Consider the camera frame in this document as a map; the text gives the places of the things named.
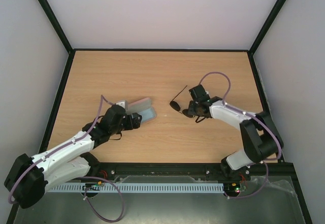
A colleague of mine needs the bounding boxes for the pink grey glasses case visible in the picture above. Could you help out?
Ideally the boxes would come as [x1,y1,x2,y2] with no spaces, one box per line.
[126,98,152,115]

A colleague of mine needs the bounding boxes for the light blue cleaning cloth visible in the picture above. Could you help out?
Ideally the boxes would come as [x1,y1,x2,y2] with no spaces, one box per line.
[138,107,156,123]

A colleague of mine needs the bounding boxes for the black sunglasses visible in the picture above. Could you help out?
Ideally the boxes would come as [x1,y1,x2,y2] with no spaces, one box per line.
[169,85,199,119]

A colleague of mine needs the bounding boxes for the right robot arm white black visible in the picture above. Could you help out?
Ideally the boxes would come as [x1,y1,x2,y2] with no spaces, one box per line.
[187,84,283,179]

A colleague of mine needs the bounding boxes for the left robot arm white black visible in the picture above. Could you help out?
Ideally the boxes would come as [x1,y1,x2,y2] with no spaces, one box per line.
[4,104,142,209]

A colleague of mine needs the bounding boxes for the light blue slotted cable duct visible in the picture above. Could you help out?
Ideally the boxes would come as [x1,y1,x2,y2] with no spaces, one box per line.
[49,182,224,194]

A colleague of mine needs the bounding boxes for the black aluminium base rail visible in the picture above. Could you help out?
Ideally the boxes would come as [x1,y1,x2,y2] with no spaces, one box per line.
[99,162,296,180]

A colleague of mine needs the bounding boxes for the black frame post left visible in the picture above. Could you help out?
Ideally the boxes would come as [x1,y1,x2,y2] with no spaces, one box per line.
[26,0,74,54]

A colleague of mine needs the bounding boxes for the black frame post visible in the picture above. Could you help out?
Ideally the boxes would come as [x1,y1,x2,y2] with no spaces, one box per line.
[249,0,287,55]
[26,0,74,54]

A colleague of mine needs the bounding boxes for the black frame post right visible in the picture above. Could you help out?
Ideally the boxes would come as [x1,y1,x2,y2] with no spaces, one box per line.
[249,0,287,55]

